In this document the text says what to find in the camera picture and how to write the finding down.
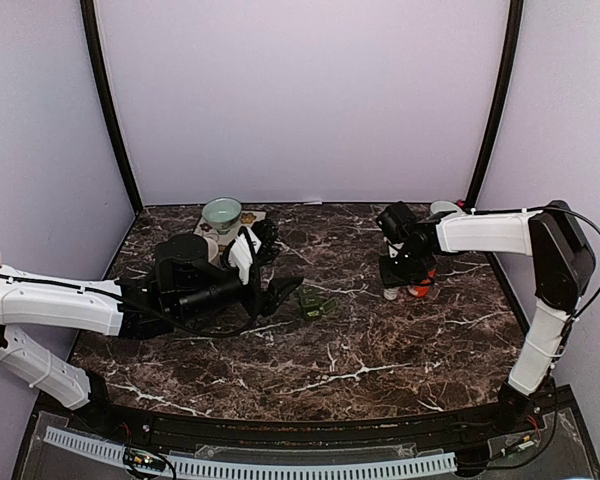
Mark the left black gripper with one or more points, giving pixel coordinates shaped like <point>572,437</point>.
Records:
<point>267,301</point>

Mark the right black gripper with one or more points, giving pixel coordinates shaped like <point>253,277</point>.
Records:
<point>391,279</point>

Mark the orange pill bottle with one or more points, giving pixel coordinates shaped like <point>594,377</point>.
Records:
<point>421,289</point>

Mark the small white pill bottle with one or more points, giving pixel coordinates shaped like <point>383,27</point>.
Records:
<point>391,294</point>

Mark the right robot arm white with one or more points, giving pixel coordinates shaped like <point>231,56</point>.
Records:
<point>550,239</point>

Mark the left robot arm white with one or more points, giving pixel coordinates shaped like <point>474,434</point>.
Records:
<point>183,285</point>

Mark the small pale corner bowl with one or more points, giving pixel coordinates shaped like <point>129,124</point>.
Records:
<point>443,208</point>

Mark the square floral ceramic plate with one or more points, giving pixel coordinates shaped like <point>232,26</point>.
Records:
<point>224,237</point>

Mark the teal ceramic bowl on plate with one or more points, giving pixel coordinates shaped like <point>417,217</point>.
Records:
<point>222,213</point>

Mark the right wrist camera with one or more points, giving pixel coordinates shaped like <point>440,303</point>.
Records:
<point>393,248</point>

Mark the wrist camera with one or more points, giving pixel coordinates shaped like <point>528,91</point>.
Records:
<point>393,248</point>
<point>251,248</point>

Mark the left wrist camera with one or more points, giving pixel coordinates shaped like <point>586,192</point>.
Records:
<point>251,248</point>

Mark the grey slotted cable duct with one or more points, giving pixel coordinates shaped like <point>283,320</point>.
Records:
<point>216,462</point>

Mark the black front table rail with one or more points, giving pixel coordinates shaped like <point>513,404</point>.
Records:
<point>164,432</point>

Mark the black right corner frame post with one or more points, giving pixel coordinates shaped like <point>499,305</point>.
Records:
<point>501,88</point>

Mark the black corner frame post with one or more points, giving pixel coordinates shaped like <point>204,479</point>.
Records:
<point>108,109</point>
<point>501,88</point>

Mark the black left corner frame post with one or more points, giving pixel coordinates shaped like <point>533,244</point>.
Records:
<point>108,109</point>

